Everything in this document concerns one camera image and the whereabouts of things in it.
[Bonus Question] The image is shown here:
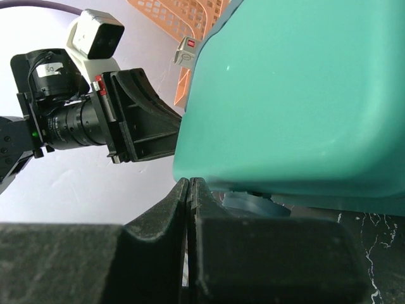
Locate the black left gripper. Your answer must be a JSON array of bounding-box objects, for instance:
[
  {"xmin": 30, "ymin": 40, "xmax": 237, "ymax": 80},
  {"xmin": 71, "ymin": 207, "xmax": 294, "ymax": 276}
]
[{"xmin": 9, "ymin": 49, "xmax": 182, "ymax": 163}]

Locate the teal medicine kit box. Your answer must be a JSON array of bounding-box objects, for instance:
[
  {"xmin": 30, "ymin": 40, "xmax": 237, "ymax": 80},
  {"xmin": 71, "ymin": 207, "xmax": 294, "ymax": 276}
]
[{"xmin": 173, "ymin": 1, "xmax": 404, "ymax": 216}]

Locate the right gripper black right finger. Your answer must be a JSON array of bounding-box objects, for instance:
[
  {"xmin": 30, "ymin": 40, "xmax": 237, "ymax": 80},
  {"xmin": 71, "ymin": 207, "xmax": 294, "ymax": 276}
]
[{"xmin": 189, "ymin": 178, "xmax": 369, "ymax": 303}]

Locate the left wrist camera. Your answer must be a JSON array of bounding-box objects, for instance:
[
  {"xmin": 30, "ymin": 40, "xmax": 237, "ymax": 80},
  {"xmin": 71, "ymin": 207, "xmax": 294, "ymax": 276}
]
[{"xmin": 65, "ymin": 9, "xmax": 125, "ymax": 83}]

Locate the peach plastic file organizer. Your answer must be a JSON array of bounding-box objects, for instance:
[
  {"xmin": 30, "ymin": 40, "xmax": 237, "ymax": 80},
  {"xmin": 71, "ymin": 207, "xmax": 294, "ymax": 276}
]
[{"xmin": 128, "ymin": 0, "xmax": 234, "ymax": 108}]

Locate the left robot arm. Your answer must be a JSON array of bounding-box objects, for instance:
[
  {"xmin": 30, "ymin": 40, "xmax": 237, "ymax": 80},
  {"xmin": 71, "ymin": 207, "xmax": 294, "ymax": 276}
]
[{"xmin": 1, "ymin": 49, "xmax": 182, "ymax": 189}]

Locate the white stapler box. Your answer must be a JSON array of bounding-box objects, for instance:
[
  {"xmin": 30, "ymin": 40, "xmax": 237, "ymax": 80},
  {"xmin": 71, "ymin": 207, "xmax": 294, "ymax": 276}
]
[{"xmin": 173, "ymin": 36, "xmax": 202, "ymax": 69}]

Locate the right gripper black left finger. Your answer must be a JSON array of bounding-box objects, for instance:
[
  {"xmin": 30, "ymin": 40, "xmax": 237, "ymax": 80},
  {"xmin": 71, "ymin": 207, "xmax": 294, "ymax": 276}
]
[{"xmin": 1, "ymin": 179, "xmax": 189, "ymax": 303}]

